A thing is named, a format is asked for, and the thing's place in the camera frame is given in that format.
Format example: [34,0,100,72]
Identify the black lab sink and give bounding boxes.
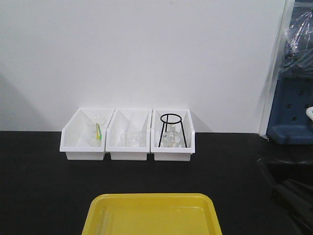
[258,158,313,235]

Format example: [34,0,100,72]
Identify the yellow plastic tray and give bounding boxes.
[82,193,222,235]

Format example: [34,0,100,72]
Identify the white bin left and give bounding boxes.
[59,108,115,161]

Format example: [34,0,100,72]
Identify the glass flask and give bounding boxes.
[161,124,182,148]

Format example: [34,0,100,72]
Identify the white bin middle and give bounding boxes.
[105,109,152,161]

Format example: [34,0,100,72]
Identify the white bin right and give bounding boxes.
[150,109,195,162]

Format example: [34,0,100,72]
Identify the black wire tripod stand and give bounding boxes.
[158,113,187,148]

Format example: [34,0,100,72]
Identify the glass funnel with green stick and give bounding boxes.
[87,116,106,147]

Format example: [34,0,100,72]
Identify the grey-blue drying pegboard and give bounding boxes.
[267,77,313,145]

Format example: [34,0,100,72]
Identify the white bin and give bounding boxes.
[59,108,115,161]
[150,109,195,162]
[105,109,152,161]

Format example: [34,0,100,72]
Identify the glass beaker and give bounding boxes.
[120,125,145,147]

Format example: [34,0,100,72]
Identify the clear plastic wrap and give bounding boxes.
[280,0,313,79]

